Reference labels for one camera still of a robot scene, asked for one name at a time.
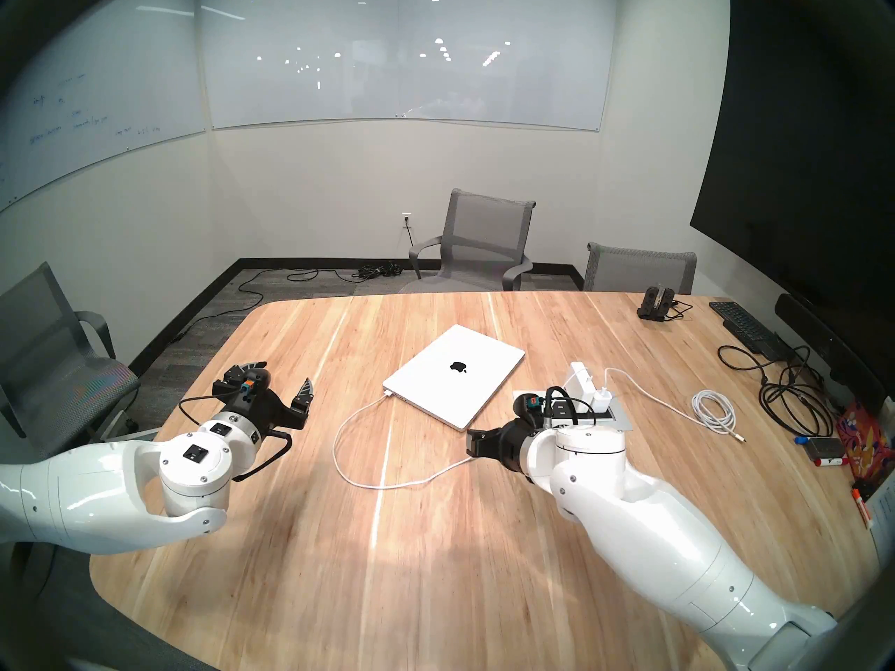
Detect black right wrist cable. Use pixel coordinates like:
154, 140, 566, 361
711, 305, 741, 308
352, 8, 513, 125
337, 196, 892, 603
545, 385, 582, 426

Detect colourful patterned bag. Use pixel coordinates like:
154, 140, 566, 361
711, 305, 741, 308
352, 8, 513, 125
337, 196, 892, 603
837, 397, 895, 478

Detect white MagSafe charging cable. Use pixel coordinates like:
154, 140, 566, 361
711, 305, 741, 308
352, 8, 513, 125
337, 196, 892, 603
331, 391, 485, 490

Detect black coiled cable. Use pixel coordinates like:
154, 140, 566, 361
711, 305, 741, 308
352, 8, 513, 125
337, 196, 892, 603
759, 348, 835, 438

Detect black charging dock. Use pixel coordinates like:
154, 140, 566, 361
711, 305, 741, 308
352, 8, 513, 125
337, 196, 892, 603
637, 286, 678, 322

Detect thin black floor cable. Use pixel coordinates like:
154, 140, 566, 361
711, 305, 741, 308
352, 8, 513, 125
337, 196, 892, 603
171, 267, 354, 342

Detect black keyboard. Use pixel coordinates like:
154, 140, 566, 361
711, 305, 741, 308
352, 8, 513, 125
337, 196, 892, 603
709, 301, 791, 359

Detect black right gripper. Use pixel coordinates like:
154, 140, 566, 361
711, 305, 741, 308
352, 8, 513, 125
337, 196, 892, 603
466, 417, 537, 477

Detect large black wall screen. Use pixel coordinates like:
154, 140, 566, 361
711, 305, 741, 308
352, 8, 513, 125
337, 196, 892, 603
689, 0, 895, 328

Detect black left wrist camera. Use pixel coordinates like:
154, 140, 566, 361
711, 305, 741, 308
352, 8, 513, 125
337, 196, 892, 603
213, 369, 272, 406

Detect silver MacBook laptop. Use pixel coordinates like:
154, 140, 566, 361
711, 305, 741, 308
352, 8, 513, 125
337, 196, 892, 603
382, 324, 526, 431

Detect thin black table cable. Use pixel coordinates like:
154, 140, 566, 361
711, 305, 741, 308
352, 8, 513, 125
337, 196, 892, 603
718, 344, 778, 385

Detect black video sound bar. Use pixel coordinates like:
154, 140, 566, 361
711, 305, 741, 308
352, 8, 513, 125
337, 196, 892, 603
775, 294, 889, 412

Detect whiteboard with blue writing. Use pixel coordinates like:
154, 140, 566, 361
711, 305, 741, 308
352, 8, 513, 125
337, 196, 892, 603
0, 0, 210, 212

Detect grey mesh office chair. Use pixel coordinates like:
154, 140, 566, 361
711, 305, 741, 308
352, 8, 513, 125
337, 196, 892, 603
399, 188, 537, 294
0, 261, 142, 461
582, 242, 698, 294

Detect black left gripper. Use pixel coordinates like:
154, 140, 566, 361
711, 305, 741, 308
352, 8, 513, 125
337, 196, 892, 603
224, 361, 315, 443

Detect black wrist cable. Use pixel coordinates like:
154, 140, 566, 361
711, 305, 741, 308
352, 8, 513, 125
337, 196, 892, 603
545, 385, 582, 426
177, 396, 293, 483

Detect white coiled USB cable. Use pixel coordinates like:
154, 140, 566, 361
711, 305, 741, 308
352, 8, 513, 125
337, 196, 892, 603
603, 367, 747, 443

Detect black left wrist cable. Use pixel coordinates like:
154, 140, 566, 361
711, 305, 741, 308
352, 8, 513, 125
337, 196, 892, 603
177, 396, 293, 483

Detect wide glass whiteboard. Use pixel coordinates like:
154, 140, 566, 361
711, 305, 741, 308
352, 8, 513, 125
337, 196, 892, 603
201, 0, 620, 132

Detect grey table outlet plate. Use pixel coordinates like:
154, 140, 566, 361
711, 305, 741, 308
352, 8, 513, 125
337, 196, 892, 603
514, 390, 630, 431

